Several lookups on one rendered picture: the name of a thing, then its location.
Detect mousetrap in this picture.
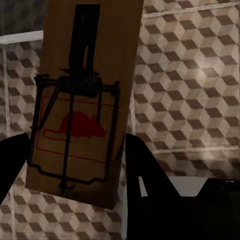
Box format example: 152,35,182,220
25,0,144,210

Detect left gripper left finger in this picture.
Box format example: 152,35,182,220
0,133,32,205

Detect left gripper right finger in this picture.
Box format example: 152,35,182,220
125,133,210,240

